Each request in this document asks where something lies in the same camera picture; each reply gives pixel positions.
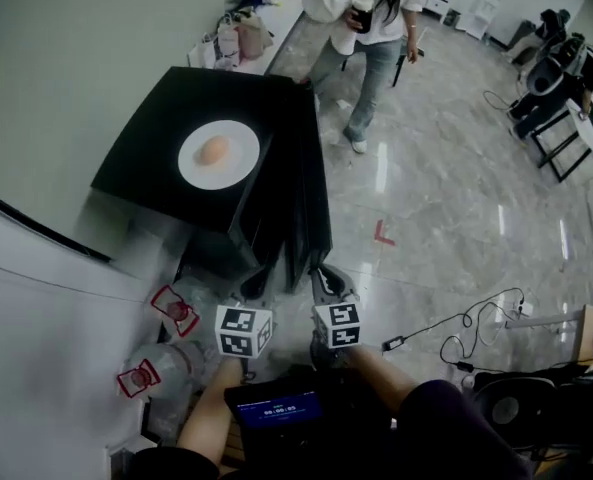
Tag orange round food item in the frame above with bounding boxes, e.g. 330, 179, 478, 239
198, 135, 231, 164

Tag black cabinet with glass door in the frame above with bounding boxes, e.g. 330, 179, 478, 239
89, 66, 333, 294

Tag white round plate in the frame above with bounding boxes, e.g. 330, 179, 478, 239
177, 121, 261, 191

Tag black floor cable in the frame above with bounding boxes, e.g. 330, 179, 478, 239
381, 287, 527, 374

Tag person's left forearm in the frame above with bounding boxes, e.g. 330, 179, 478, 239
175, 355, 247, 464

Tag person's right forearm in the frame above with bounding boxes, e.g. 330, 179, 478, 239
345, 342, 422, 419

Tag wooden slat pallet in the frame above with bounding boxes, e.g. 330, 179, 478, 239
220, 417, 247, 469

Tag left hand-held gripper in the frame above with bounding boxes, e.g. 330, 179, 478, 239
214, 266, 277, 359

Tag black chest screen device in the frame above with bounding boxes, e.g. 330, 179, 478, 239
224, 375, 392, 474

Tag grey backpack rig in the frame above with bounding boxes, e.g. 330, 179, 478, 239
525, 37, 585, 97

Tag clear water jug red handle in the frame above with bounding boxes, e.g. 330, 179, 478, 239
116, 341, 217, 404
150, 277, 227, 339

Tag dark drink cup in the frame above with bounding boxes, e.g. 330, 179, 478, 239
349, 0, 376, 34

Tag person's dark shirt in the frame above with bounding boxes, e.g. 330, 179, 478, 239
125, 377, 532, 480

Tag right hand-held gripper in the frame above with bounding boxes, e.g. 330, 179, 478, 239
308, 262, 362, 350

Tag black frame white table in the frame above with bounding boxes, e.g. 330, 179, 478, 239
529, 96, 593, 184

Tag white and red paper bag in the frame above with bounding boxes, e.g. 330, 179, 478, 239
217, 15, 242, 69

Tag pink tote bag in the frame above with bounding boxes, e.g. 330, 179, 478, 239
238, 10, 275, 62

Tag black bag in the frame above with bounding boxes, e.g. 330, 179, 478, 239
473, 362, 593, 464

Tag red corner floor tape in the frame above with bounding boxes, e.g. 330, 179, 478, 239
373, 219, 396, 247

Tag low white platform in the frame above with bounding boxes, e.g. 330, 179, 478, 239
188, 0, 307, 77

